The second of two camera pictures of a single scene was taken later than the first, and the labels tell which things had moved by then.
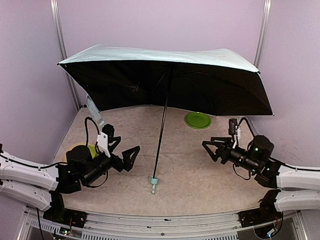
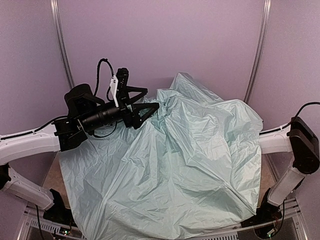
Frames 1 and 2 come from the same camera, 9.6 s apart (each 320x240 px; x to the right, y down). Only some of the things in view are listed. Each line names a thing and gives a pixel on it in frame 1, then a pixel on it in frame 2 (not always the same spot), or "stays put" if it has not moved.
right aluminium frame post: [263, 29] stays put
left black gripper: [116, 161] to [125, 103]
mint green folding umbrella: [214, 82] to [194, 164]
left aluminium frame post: [55, 8] stays put
